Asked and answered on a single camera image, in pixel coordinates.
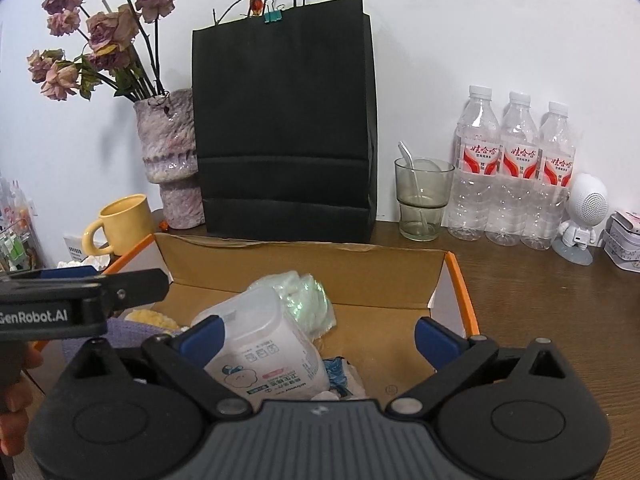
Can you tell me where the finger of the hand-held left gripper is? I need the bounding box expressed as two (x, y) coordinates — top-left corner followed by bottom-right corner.
(97, 268), (170, 311)
(0, 266), (104, 289)

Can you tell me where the green tinted glass cup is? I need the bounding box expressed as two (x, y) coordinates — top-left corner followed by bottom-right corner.
(394, 157), (456, 242)

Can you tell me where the white robot figure speaker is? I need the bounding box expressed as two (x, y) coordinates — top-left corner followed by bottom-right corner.
(551, 173), (611, 266)

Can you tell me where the black paper bag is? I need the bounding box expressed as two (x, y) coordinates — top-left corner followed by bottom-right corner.
(191, 0), (378, 245)

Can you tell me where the yellow and white plush toy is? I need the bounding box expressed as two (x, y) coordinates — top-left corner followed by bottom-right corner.
(124, 309), (181, 332)

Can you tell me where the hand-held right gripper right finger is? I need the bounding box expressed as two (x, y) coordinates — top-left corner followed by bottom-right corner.
(385, 316), (581, 421)

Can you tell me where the red cardboard box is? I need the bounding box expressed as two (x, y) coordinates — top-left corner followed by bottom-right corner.
(30, 232), (481, 411)

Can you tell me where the clear plastic bag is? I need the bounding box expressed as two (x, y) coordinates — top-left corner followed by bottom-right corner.
(248, 270), (337, 343)

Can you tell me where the purple knit cloth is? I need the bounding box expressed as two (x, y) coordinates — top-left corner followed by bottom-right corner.
(105, 317), (188, 356)

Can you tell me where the white flat box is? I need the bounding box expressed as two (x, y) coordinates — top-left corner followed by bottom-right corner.
(64, 233), (108, 261)

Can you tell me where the rack of small colourful items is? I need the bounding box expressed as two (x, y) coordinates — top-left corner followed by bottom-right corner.
(0, 175), (46, 273)

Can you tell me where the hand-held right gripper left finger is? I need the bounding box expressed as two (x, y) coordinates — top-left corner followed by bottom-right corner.
(62, 315), (253, 421)

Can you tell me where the dried twig with red berry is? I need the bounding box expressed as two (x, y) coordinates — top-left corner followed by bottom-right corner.
(212, 0), (266, 26)

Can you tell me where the mottled purple ceramic vase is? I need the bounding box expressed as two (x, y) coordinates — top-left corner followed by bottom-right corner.
(133, 88), (206, 230)

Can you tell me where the dried pink rose bouquet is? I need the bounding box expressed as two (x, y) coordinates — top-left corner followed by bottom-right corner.
(26, 0), (177, 103)

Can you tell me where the white plastic spoon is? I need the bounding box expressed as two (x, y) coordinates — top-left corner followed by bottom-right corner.
(397, 141), (436, 233)

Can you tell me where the person's left hand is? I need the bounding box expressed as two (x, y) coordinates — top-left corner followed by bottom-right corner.
(0, 347), (45, 457)

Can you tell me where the blue wrapper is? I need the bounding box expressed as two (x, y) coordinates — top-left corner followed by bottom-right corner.
(320, 356), (353, 396)

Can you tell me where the patterned white tin box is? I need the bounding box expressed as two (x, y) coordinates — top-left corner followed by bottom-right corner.
(602, 210), (640, 274)

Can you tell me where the yellow mug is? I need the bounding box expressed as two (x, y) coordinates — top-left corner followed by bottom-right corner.
(82, 194), (157, 258)

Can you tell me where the white wipes canister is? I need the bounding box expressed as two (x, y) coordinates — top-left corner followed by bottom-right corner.
(191, 287), (332, 401)

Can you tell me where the clear water bottle red label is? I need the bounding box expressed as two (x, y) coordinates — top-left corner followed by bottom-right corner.
(445, 85), (502, 242)
(485, 91), (541, 247)
(520, 101), (578, 251)

